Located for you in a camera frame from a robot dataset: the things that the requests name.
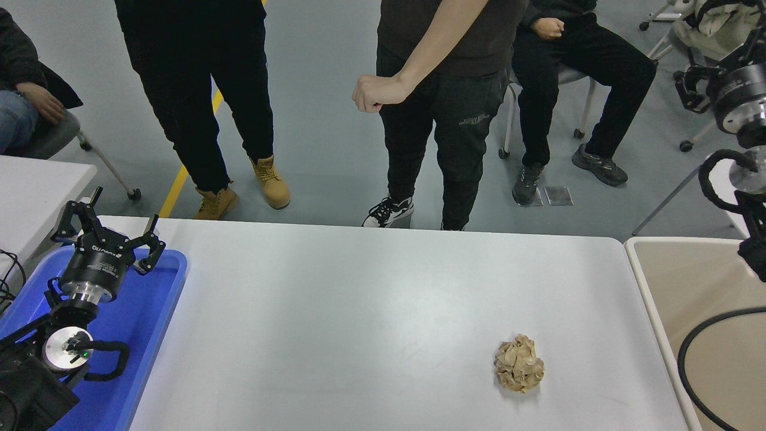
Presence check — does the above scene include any white round table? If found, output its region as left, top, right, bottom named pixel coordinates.
left=633, top=153, right=766, bottom=240

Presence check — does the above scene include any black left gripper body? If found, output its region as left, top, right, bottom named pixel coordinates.
left=59, top=233, right=135, bottom=296

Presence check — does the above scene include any person in tan boots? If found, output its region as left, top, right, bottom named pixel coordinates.
left=114, top=0, right=292, bottom=221

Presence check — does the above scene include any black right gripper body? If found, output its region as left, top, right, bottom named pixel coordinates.
left=711, top=62, right=766, bottom=119

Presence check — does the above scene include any seated person in black jacket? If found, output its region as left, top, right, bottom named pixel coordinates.
left=0, top=7, right=83, bottom=155

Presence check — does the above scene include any large pale bin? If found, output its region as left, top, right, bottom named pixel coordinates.
left=624, top=236, right=766, bottom=431

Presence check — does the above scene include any blue plastic tray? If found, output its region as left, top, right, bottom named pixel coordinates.
left=0, top=245, right=189, bottom=431

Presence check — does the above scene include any grey wheeled chair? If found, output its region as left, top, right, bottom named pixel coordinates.
left=24, top=110, right=142, bottom=200

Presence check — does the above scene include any cream coat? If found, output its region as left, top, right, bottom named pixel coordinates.
left=673, top=0, right=766, bottom=60

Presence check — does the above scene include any person's hand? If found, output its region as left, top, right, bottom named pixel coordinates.
left=16, top=81, right=65, bottom=123

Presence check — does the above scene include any grey-seat wheeled chair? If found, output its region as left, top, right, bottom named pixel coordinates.
left=498, top=63, right=599, bottom=160

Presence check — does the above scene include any crumpled tan paper ball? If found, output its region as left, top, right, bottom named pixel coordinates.
left=494, top=334, right=546, bottom=394

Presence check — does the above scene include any black cable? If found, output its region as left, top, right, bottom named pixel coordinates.
left=0, top=248, right=28, bottom=315

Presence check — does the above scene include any person's right hand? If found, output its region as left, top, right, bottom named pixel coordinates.
left=533, top=17, right=566, bottom=41

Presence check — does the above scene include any person's left hand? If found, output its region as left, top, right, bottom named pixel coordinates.
left=352, top=73, right=414, bottom=114

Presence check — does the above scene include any person in grey sneakers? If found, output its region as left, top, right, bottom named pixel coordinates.
left=512, top=0, right=657, bottom=204

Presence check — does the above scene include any white side table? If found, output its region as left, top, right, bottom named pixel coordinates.
left=0, top=154, right=98, bottom=282

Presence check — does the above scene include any person in black-white sneakers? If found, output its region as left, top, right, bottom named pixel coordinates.
left=352, top=0, right=530, bottom=232

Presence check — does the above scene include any white wheeled chair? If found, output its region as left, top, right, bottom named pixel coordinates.
left=638, top=0, right=766, bottom=153

